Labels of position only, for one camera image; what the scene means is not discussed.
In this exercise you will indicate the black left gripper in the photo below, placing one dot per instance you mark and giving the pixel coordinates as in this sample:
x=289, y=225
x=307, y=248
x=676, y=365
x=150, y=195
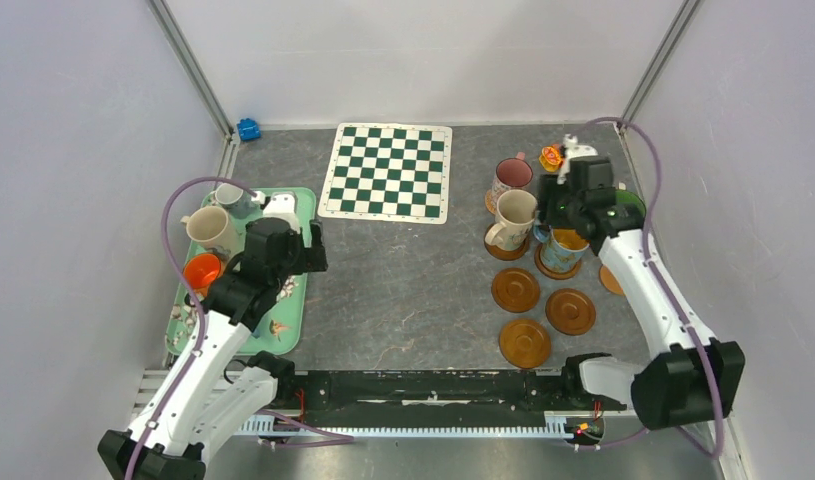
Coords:
x=310, y=258

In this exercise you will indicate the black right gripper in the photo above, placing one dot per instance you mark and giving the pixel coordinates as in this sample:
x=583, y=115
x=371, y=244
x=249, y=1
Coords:
x=548, y=208

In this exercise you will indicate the green interior cartoon mug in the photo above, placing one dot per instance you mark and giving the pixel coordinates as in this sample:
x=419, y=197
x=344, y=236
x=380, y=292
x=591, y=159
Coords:
x=625, y=197

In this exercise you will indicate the yellow interior mug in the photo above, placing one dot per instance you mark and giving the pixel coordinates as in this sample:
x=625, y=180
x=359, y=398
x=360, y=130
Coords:
x=561, y=248

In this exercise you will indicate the cream ceramic mug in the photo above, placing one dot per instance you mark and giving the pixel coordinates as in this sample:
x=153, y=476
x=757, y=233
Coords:
x=514, y=218

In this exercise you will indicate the pink ghost pattern mug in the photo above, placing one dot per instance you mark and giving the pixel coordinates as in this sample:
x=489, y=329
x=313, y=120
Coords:
x=511, y=173

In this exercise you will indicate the brown wooden ridged coaster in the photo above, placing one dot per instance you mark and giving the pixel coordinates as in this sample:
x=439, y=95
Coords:
x=553, y=274
x=570, y=311
x=524, y=343
x=506, y=253

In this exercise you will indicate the woven rattan coaster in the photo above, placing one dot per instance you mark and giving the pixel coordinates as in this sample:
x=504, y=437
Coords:
x=489, y=202

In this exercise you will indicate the grey white mug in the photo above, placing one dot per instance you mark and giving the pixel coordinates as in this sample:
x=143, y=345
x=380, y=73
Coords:
x=238, y=203

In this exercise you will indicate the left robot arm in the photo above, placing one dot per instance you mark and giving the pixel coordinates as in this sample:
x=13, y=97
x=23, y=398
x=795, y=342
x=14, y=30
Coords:
x=180, y=428

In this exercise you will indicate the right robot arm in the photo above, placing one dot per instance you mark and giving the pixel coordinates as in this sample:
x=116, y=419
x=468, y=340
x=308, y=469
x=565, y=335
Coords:
x=692, y=377

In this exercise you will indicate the plain orange cork coaster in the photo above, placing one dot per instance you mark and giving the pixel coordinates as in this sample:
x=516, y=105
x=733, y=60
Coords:
x=609, y=282

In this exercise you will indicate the orange pink toy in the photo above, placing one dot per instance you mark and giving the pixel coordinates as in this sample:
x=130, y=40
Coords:
x=551, y=158

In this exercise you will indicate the green floral tray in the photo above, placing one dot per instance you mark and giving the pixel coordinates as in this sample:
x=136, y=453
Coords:
x=280, y=329

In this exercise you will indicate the green white chessboard mat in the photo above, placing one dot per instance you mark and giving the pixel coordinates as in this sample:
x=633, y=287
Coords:
x=388, y=172

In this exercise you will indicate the beige mug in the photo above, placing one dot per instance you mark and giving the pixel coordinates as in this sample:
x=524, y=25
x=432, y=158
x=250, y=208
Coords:
x=212, y=228

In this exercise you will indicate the orange mug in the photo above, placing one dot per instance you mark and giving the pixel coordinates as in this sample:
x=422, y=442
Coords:
x=201, y=271

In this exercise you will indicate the blue toy block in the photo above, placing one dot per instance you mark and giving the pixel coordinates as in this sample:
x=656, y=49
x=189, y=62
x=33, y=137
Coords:
x=248, y=130

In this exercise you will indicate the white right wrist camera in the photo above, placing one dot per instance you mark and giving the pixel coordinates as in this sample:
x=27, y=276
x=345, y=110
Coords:
x=570, y=150

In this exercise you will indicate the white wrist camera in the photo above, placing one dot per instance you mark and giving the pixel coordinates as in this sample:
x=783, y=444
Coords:
x=281, y=205
x=570, y=150

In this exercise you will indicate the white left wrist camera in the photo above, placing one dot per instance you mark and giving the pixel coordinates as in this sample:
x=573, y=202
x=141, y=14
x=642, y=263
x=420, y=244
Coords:
x=281, y=205

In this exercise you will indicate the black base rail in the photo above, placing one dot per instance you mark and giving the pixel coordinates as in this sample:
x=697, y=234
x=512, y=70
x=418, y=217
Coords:
x=433, y=398

